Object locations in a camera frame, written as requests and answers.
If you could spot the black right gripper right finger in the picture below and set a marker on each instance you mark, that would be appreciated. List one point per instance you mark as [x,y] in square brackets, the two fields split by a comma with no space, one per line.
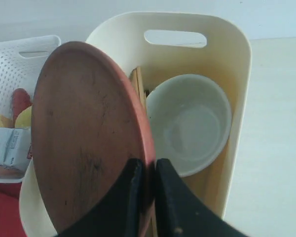
[179,213]

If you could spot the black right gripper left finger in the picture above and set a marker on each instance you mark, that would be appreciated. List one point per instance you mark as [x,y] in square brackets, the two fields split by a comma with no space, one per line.
[118,212]

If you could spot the pale green bowl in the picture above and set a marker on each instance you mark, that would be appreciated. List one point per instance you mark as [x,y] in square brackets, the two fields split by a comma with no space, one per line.
[190,118]

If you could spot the brown oval plate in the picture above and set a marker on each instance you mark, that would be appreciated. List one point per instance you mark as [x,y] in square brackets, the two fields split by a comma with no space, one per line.
[87,122]

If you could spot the red scalloped table cloth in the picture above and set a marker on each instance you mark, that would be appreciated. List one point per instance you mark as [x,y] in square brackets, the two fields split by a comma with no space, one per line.
[10,223]

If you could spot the white blue milk carton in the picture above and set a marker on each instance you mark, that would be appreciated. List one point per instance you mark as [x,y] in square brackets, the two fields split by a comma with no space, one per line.
[14,147]

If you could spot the yellow round fruit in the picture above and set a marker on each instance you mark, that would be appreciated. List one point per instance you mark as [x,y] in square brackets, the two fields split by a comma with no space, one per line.
[24,118]

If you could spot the red sausage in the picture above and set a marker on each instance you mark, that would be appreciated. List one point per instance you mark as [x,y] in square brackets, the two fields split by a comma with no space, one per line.
[20,101]

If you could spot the cream plastic bin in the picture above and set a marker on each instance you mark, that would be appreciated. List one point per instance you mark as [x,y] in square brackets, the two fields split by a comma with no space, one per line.
[166,45]

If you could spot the white woven plastic basket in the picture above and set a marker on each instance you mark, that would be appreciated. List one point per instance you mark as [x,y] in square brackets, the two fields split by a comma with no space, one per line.
[21,62]

